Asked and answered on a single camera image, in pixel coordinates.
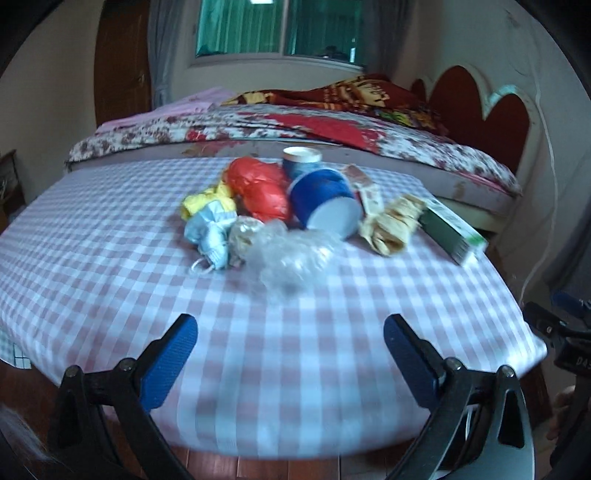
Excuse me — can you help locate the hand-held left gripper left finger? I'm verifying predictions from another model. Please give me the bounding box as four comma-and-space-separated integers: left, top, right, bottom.
46, 314, 199, 480

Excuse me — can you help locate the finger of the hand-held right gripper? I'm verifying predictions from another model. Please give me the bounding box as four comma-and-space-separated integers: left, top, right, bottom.
553, 291, 591, 324
524, 301, 571, 344

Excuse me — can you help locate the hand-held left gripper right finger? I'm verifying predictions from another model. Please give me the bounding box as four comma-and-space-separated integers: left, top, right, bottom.
383, 314, 536, 480

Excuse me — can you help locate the green box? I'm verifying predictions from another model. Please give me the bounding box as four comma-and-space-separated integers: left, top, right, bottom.
418, 198, 489, 267

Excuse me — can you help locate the brown paper wrapper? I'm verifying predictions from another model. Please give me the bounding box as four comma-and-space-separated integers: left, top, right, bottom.
359, 194, 428, 257

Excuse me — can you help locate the clear plastic bag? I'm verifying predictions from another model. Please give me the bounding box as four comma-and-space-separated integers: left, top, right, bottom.
228, 216, 340, 296

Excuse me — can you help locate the yellow cloth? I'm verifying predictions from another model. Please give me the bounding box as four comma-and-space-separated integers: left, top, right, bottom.
180, 182, 238, 220

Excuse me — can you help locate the red white milk carton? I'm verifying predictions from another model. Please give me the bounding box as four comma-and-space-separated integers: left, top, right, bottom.
344, 164, 384, 217

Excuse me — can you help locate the large blue paper cup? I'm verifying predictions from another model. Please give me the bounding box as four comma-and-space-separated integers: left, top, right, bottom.
288, 167, 363, 238

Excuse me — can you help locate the person's right hand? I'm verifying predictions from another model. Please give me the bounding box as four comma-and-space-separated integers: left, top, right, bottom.
547, 388, 578, 441

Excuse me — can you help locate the pink checkered tablecloth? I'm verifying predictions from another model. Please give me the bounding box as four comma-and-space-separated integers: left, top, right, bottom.
0, 157, 548, 457

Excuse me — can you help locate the red plastic bag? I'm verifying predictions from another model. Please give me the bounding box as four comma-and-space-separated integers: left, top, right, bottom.
224, 157, 294, 224

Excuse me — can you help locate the red heart-shaped headboard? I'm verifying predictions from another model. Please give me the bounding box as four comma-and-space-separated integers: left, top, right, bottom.
411, 65, 548, 185

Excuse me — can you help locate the floral bedsheet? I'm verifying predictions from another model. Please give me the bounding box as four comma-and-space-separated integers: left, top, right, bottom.
67, 104, 522, 197

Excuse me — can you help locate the small blue white cup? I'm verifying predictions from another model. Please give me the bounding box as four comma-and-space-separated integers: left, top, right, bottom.
281, 146, 322, 181

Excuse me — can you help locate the dark wooden nightstand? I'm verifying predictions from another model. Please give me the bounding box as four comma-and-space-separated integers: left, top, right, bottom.
0, 150, 26, 232

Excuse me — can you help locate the pink cloth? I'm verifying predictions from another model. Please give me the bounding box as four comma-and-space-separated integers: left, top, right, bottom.
97, 88, 236, 134

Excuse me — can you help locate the red printed blanket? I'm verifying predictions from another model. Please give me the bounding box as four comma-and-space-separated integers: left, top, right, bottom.
222, 76, 444, 134

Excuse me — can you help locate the brown wooden door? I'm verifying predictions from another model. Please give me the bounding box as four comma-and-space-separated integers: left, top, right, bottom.
95, 0, 153, 127

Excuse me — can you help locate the grey curtain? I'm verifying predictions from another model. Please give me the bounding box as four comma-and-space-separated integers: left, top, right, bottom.
360, 0, 407, 79
148, 0, 204, 109

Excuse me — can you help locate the window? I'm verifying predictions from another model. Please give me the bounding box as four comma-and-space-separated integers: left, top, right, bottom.
194, 0, 368, 63

